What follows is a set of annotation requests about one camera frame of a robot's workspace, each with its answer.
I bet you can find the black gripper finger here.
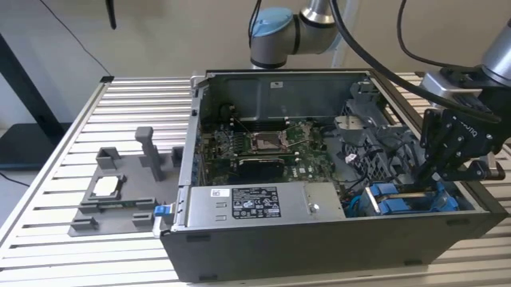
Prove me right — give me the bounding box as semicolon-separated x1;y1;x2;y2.
437;160;496;182
415;108;451;192

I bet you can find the black wire with white tag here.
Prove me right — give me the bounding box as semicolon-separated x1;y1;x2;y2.
337;146;385;168

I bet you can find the hard disk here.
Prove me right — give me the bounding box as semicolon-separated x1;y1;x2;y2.
369;181;461;215

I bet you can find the grey metal drive cage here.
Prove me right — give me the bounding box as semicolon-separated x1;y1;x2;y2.
334;80;425;183

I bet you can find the metal socket cover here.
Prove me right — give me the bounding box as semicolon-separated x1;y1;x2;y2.
283;123;317;148

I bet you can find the green motherboard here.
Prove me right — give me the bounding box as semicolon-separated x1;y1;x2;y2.
198;118;349;188

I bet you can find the grey power supply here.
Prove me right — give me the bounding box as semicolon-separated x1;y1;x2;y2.
186;182;347;227

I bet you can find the CPU socket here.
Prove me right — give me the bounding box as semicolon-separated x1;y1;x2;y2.
250;133;287;155

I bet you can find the black graphics card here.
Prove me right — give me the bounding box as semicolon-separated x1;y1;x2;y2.
238;157;287;183

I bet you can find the black and grey PC case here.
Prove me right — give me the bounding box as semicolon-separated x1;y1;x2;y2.
159;68;510;283

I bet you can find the grey parts rack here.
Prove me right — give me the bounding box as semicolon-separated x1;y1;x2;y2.
67;127;189;239

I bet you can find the green RAM stick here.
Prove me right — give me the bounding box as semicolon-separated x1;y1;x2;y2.
98;201;139;210

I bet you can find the silver CPU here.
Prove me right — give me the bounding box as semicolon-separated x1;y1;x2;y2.
93;176;121;197

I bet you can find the black stand with base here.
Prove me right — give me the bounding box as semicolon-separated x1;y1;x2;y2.
0;32;77;171

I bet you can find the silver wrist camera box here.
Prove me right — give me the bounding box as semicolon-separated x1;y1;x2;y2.
419;71;485;105

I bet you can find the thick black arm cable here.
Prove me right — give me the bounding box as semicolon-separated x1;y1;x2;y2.
326;0;502;123

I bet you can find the blue SATA wire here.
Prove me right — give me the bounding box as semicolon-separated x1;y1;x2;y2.
346;193;365;218

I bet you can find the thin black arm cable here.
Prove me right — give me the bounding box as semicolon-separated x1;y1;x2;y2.
397;0;485;72

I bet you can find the thin black looped cable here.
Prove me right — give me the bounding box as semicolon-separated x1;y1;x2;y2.
249;0;263;33

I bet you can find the black hanging strap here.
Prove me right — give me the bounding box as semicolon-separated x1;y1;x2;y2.
105;0;118;30

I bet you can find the thin black wall wire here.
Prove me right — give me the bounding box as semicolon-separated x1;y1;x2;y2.
43;0;113;78

